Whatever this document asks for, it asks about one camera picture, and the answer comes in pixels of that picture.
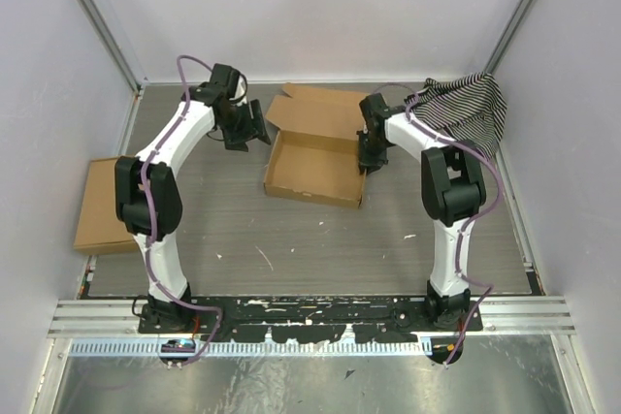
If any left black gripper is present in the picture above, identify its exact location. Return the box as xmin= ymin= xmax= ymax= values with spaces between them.
xmin=217 ymin=99 xmax=270 ymax=153

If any brown cardboard box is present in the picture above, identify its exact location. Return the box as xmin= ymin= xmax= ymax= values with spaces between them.
xmin=74 ymin=157 xmax=138 ymax=255
xmin=264 ymin=82 xmax=367 ymax=208

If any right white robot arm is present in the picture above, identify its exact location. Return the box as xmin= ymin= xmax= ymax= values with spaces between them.
xmin=357 ymin=110 xmax=486 ymax=332

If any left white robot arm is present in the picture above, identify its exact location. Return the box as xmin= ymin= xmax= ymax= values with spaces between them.
xmin=114 ymin=79 xmax=270 ymax=334

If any folded brown cardboard box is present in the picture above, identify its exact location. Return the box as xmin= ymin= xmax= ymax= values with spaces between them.
xmin=74 ymin=157 xmax=138 ymax=255

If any striped cloth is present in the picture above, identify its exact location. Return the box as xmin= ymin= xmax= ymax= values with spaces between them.
xmin=405 ymin=73 xmax=507 ymax=159

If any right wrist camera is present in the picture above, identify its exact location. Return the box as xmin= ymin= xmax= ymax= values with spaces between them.
xmin=359 ymin=93 xmax=390 ymax=132

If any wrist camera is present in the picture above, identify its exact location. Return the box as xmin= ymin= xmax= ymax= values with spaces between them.
xmin=209 ymin=63 xmax=241 ymax=100
xmin=359 ymin=93 xmax=390 ymax=132

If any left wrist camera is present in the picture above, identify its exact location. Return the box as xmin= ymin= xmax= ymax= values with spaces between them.
xmin=209 ymin=63 xmax=241 ymax=100

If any left aluminium corner post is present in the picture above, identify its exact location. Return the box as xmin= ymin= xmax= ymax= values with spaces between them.
xmin=77 ymin=0 xmax=143 ymax=93

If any aluminium corner post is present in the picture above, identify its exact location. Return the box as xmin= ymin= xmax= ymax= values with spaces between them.
xmin=484 ymin=0 xmax=537 ymax=75
xmin=77 ymin=0 xmax=143 ymax=93

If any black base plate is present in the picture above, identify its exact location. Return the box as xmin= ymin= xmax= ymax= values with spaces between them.
xmin=138 ymin=293 xmax=482 ymax=335

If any aluminium front rail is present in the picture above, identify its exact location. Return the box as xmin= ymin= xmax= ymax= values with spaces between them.
xmin=49 ymin=296 xmax=575 ymax=341

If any right aluminium corner post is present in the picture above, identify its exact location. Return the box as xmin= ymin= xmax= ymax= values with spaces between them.
xmin=484 ymin=0 xmax=537 ymax=75

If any slotted cable duct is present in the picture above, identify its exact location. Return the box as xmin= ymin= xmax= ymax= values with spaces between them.
xmin=68 ymin=337 xmax=432 ymax=358

